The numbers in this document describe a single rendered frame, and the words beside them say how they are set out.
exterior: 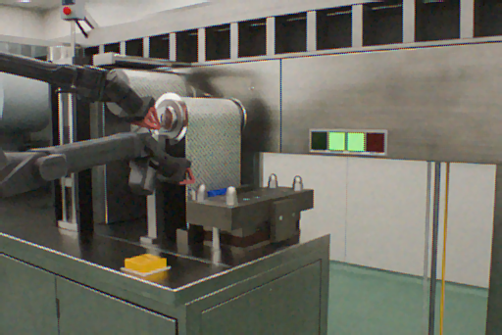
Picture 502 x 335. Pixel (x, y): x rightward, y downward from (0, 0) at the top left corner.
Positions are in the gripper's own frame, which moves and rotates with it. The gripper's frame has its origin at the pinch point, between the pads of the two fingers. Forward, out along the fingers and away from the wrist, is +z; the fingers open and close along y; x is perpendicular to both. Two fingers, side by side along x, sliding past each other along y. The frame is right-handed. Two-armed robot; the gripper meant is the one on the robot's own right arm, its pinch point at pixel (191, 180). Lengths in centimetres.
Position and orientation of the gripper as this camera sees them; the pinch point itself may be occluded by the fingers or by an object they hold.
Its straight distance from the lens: 139.3
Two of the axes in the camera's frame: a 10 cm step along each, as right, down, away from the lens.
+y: 7.9, 0.7, -6.0
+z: 5.4, 3.8, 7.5
